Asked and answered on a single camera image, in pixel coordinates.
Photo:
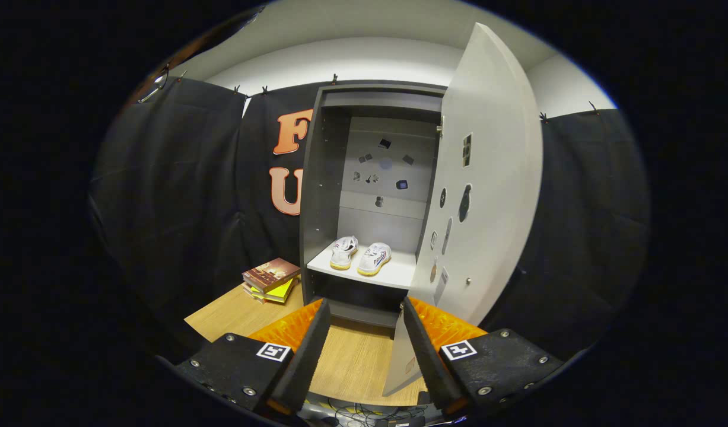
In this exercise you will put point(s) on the brown book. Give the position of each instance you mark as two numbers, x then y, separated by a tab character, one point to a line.
272	274

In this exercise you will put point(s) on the black backdrop cloth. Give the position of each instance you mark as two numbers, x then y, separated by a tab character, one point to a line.
180	196

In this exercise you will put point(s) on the yellow book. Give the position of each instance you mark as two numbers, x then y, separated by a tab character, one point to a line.
279	292

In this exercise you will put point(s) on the grey shoe cabinet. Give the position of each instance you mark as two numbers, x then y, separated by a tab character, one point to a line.
323	190

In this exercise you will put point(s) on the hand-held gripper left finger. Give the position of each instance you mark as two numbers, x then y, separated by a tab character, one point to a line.
307	356

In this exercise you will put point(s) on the beige shoe cabinet door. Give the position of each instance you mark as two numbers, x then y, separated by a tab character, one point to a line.
494	178

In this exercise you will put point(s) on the white canvas shoe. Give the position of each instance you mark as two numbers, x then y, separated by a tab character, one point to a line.
374	260
343	252

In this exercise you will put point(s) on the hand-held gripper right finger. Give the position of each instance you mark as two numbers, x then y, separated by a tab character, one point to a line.
426	356

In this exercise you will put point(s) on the metal hook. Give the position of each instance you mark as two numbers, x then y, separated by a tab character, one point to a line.
156	88

